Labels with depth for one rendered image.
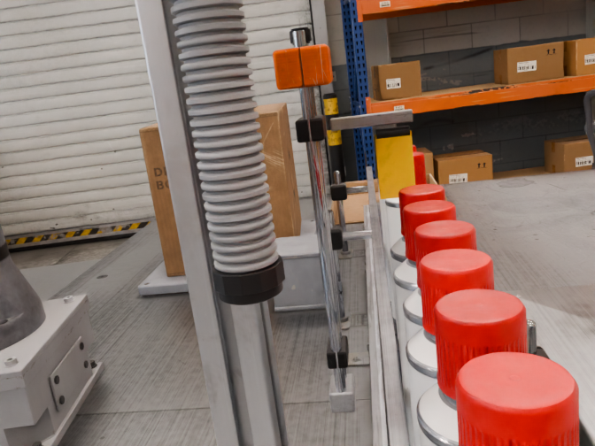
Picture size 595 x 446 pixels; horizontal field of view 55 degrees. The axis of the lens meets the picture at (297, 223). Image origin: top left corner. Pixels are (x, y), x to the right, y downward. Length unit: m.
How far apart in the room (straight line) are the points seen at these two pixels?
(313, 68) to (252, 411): 0.26
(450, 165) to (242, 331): 4.00
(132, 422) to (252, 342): 0.31
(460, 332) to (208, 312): 0.23
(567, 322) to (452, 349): 0.48
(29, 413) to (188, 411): 0.16
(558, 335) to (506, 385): 0.49
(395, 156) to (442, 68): 4.62
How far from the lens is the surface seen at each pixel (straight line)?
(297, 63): 0.44
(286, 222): 1.00
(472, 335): 0.21
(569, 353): 0.63
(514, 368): 0.18
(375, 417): 0.53
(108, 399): 0.75
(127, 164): 5.00
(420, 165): 0.58
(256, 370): 0.42
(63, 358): 0.71
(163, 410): 0.70
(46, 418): 0.68
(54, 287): 1.24
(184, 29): 0.25
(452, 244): 0.31
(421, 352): 0.28
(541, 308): 0.73
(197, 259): 0.39
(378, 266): 0.63
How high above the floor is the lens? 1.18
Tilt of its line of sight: 15 degrees down
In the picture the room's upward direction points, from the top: 7 degrees counter-clockwise
